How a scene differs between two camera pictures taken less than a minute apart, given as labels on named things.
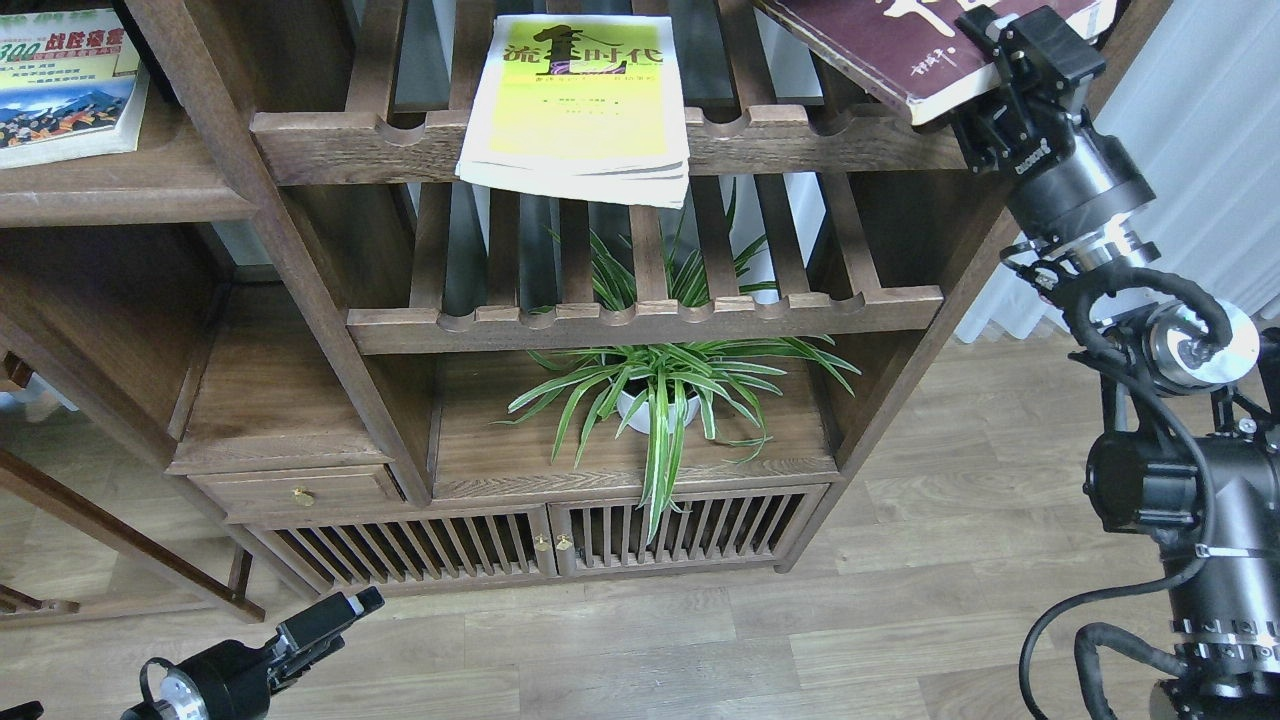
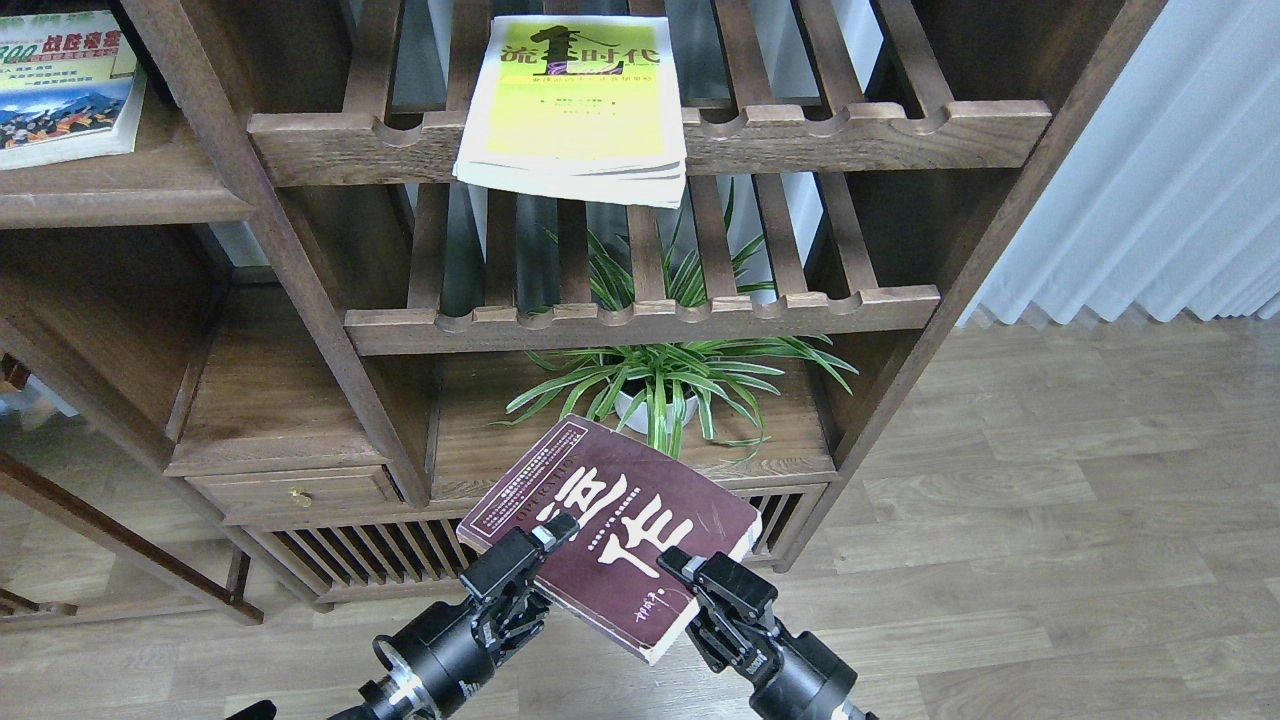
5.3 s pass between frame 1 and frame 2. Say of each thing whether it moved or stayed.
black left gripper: moved
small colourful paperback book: stayed
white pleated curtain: stayed
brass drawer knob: stayed
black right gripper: moved
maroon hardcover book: moved
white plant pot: stayed
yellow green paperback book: stayed
